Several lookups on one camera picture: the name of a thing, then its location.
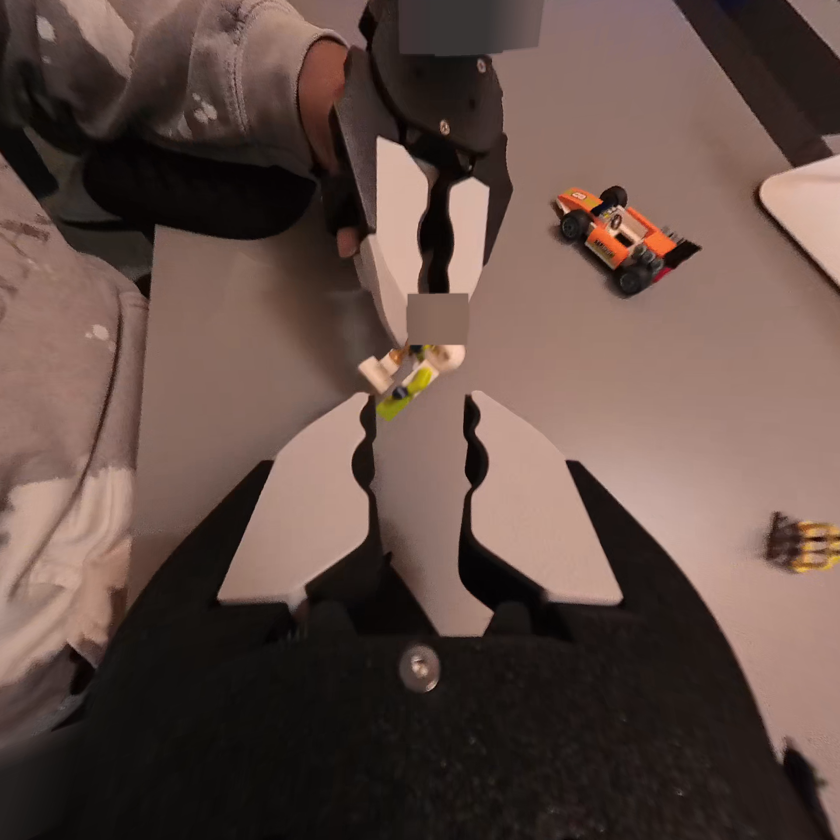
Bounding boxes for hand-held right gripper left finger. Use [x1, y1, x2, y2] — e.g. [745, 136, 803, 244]
[217, 394, 391, 607]

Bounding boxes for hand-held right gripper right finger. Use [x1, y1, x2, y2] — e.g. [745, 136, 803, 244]
[457, 392, 624, 607]

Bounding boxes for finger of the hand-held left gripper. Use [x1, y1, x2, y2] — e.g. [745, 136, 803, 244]
[447, 182, 492, 296]
[351, 136, 431, 346]

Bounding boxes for green lego minifigure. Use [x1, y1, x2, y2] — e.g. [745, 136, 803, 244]
[376, 344, 471, 424]

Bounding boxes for orange lego race car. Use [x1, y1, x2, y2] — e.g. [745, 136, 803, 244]
[554, 184, 703, 298]

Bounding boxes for small yellow lego piece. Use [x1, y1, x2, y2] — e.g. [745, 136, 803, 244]
[768, 512, 840, 574]

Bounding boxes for white booklet stand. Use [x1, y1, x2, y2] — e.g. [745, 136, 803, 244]
[758, 155, 840, 290]

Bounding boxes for person's left forearm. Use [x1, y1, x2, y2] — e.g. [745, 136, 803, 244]
[0, 0, 349, 178]

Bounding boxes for person's left hand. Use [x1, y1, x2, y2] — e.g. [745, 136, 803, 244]
[297, 40, 382, 261]

